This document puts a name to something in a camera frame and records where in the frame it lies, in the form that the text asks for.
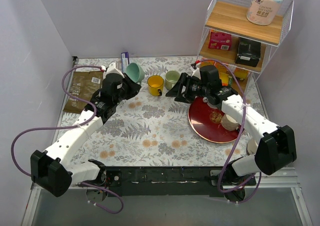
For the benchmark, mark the orange pink box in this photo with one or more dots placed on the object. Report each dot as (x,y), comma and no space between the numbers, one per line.
(220,41)

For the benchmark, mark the red round tray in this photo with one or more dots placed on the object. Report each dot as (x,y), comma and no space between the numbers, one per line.
(206,122)

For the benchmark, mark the teal mug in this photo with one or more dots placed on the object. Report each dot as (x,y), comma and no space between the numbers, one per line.
(135,72)

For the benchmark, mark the brown coffee bag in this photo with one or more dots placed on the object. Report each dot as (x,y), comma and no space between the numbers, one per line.
(83,85)

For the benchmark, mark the light green mug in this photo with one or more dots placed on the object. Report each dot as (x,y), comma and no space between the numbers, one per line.
(171,77)

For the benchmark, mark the purple foil box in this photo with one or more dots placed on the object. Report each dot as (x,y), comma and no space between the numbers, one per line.
(125,60)

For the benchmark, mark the orange sponge pack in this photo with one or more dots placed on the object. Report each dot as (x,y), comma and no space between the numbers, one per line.
(226,79)
(206,62)

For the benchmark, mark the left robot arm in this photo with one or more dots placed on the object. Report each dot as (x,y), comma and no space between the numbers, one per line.
(52,169)

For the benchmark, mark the white wire shelf rack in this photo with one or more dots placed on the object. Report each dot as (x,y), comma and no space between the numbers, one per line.
(229,16)

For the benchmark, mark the black box on shelf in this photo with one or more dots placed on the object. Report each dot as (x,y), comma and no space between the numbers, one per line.
(248,52)

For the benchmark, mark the orange sponge pack upper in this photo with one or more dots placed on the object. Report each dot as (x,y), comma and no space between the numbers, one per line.
(226,79)

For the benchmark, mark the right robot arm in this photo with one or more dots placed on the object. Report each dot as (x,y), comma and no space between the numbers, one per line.
(276,145)

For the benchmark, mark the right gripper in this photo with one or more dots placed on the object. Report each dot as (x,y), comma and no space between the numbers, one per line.
(185,88)

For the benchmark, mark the yellow enamel mug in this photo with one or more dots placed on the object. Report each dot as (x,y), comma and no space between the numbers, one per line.
(155,85)

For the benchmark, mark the beige ribbed mug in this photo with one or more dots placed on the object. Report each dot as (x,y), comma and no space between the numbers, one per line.
(228,123)

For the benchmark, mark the aluminium frame rail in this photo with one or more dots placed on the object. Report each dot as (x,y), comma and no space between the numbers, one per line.
(277,201)

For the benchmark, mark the orange sponge pack lower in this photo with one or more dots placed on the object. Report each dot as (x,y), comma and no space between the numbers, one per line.
(206,62)

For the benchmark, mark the toilet paper roll on shelf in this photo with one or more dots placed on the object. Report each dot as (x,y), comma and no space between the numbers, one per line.
(262,12)

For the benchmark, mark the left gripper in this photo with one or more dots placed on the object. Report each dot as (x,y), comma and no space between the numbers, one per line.
(131,87)

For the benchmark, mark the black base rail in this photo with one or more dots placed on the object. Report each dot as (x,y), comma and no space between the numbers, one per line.
(159,180)

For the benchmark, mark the floral table mat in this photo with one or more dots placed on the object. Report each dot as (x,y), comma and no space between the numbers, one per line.
(154,131)

